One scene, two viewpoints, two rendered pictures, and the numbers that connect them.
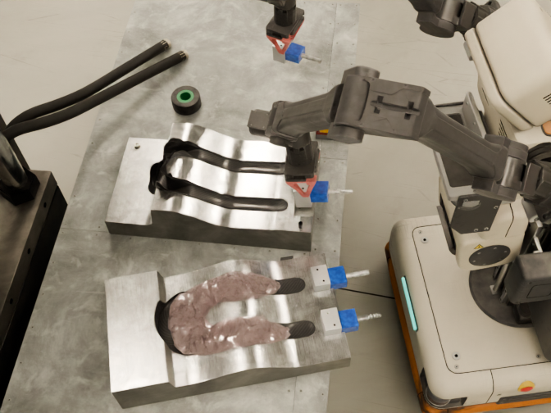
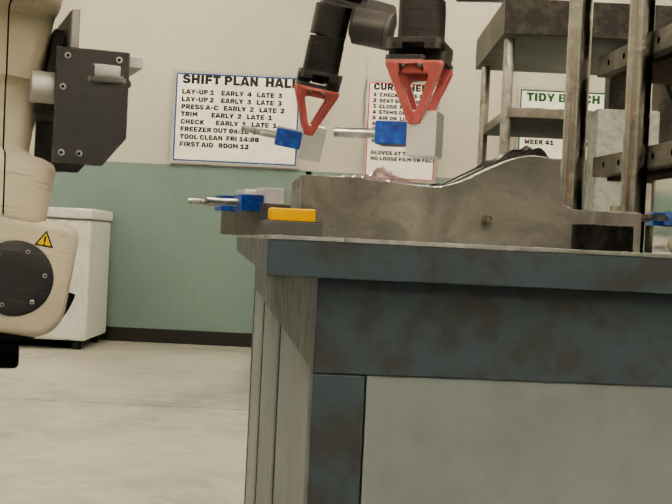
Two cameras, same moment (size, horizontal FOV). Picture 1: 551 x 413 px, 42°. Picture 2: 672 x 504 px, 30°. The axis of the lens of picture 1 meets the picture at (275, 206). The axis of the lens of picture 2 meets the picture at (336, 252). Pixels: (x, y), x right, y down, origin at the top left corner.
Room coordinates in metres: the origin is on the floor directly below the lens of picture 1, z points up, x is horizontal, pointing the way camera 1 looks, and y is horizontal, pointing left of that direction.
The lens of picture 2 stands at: (2.82, -0.54, 0.80)
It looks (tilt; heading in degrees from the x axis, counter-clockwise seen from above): 0 degrees down; 165
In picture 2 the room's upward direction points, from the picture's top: 3 degrees clockwise
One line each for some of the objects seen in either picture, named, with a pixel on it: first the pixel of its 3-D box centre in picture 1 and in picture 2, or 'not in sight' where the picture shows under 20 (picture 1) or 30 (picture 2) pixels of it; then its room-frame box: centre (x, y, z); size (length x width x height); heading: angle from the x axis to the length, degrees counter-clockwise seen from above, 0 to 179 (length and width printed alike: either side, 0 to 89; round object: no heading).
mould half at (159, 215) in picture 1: (215, 183); (457, 201); (1.02, 0.15, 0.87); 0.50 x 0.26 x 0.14; 80
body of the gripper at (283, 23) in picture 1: (284, 13); (421, 28); (1.40, -0.05, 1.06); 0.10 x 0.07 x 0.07; 151
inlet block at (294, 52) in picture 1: (298, 54); (386, 133); (1.38, -0.09, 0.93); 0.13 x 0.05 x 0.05; 60
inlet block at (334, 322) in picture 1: (352, 319); (223, 203); (0.64, -0.15, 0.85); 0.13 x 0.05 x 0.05; 97
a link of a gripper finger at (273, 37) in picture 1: (283, 37); (420, 89); (1.39, -0.05, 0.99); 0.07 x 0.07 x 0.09; 61
